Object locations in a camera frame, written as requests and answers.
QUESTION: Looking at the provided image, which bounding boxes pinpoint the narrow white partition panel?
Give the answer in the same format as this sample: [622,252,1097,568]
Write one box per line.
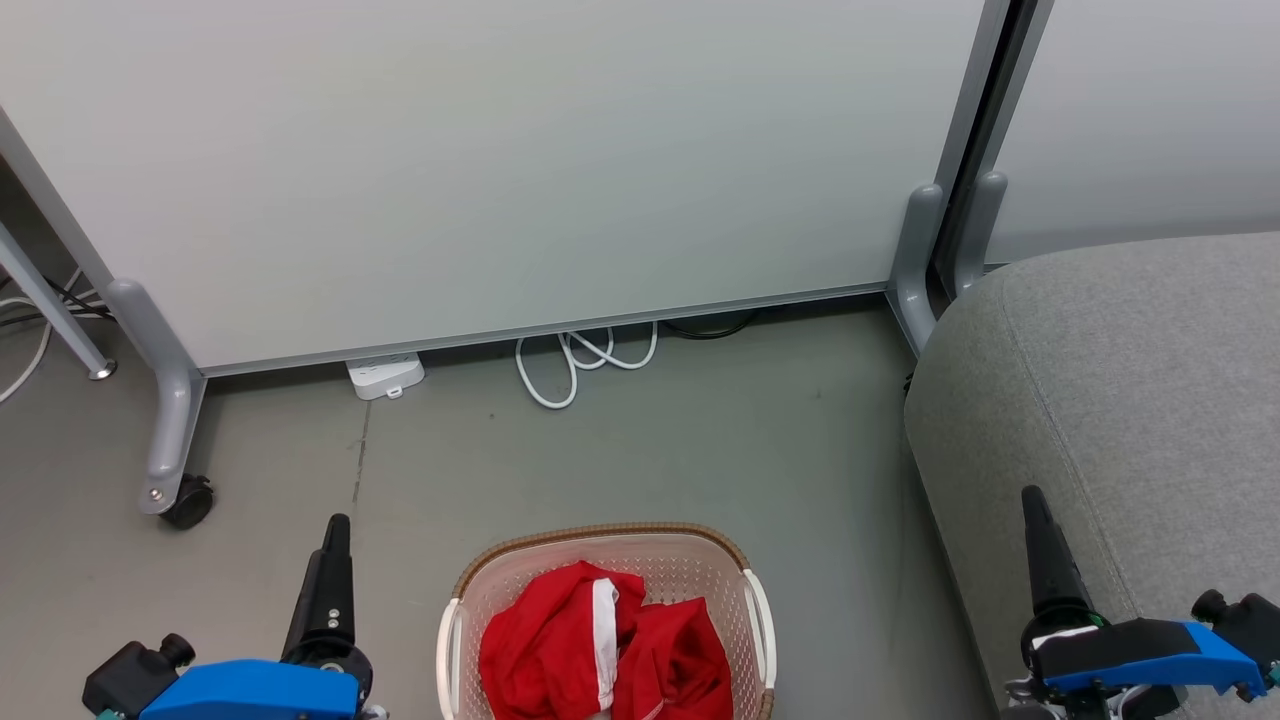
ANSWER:
[985,0,1280,266]

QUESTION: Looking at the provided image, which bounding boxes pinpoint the black caster wheel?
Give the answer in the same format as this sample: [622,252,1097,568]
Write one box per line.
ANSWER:
[160,474,216,531]

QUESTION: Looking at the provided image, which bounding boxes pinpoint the thin black cable bundle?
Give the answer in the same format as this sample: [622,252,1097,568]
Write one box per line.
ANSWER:
[0,275,116,326]

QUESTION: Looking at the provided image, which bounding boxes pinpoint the grey metal table leg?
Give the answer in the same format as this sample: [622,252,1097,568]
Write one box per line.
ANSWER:
[0,222,118,382]

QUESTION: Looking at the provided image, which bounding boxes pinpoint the white looped power cable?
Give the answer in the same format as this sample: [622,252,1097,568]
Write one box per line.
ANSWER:
[514,320,660,411]

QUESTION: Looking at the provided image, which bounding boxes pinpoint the large white partition panel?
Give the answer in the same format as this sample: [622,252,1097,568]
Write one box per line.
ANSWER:
[0,0,1011,379]

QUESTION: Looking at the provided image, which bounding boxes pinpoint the white power strip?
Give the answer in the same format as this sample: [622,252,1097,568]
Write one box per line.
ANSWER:
[346,351,426,402]

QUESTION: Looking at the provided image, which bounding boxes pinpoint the black floor cable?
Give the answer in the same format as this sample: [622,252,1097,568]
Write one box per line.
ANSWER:
[660,310,758,341]

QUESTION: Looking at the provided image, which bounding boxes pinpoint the grey fabric sofa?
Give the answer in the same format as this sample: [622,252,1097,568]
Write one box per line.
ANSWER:
[904,232,1280,720]

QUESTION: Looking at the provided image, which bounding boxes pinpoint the red garment thin white stripes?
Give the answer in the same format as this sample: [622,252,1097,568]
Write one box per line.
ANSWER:
[612,597,735,720]

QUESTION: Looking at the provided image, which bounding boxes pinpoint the grey partition foot with caster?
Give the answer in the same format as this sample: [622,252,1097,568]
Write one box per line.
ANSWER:
[105,278,208,517]

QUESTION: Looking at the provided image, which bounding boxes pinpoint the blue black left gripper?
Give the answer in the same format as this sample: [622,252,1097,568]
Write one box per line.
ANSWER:
[140,514,373,720]

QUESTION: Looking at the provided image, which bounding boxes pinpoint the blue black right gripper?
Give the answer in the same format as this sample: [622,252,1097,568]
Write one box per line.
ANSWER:
[1020,486,1266,701]

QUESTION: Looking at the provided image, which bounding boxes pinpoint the white woven-rim laundry basket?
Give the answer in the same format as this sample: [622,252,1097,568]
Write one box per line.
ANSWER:
[436,521,778,720]

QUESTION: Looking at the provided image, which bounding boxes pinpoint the thin white cable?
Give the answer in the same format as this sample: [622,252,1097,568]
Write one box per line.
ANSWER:
[0,268,86,404]

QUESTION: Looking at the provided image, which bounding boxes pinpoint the red garment wide white band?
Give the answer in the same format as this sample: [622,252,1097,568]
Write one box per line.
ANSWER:
[479,561,647,720]

